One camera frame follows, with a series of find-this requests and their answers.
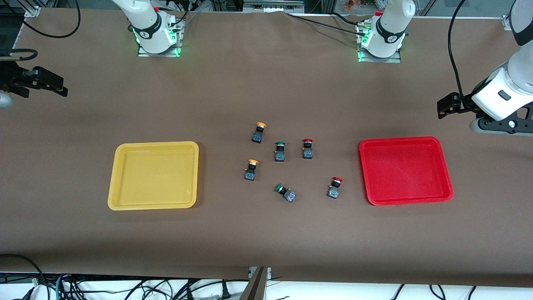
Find yellow push button switch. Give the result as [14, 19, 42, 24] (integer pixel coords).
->
[244, 159, 259, 182]
[252, 122, 267, 144]

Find red plastic tray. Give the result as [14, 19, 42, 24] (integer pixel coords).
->
[359, 136, 454, 206]

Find colourful background decoration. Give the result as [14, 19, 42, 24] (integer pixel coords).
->
[344, 0, 375, 11]

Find yellow plastic tray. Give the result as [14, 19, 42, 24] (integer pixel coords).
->
[107, 141, 199, 211]

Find brown table cover sheet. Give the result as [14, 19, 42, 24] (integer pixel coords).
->
[0, 7, 533, 288]

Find grey power strip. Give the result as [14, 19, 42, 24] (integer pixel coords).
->
[243, 0, 305, 13]

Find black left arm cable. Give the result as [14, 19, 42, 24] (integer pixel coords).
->
[448, 0, 470, 100]

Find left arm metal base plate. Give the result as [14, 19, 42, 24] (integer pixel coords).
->
[357, 23, 402, 64]

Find short black base cable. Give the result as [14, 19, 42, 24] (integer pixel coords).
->
[331, 11, 364, 25]

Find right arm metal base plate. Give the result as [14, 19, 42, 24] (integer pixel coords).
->
[137, 19, 184, 58]

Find long black base cable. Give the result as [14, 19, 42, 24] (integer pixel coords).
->
[285, 12, 368, 35]

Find black base cable cluster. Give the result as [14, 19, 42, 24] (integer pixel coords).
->
[158, 3, 201, 26]

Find black looped floor cable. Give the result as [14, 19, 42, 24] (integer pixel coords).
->
[0, 253, 47, 300]

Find black floor cable tangle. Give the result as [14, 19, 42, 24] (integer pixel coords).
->
[62, 277, 250, 300]

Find aluminium frame post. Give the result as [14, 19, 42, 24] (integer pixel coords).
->
[239, 267, 272, 300]

